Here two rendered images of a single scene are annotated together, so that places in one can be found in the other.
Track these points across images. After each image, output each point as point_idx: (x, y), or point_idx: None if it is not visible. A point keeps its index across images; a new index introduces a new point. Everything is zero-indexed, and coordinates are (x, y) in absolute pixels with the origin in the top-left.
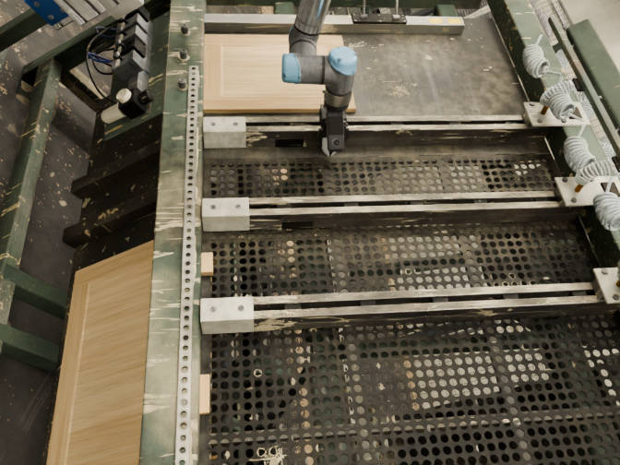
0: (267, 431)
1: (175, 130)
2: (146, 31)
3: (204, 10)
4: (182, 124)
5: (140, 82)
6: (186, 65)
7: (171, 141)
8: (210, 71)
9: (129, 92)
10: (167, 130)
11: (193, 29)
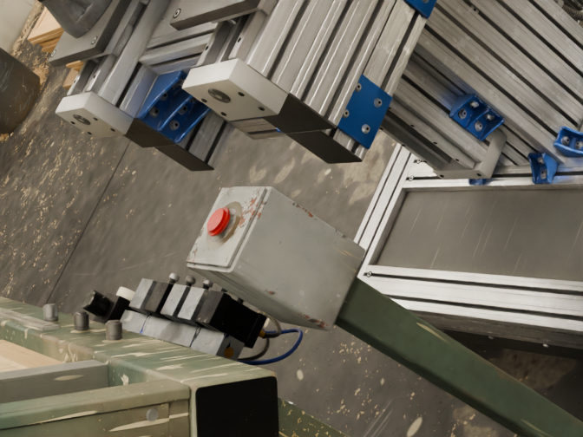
0: None
1: (22, 309)
2: (179, 313)
3: (116, 373)
4: (18, 312)
5: (128, 318)
6: (67, 329)
7: (21, 307)
8: (23, 354)
9: (119, 291)
10: (36, 309)
11: (102, 344)
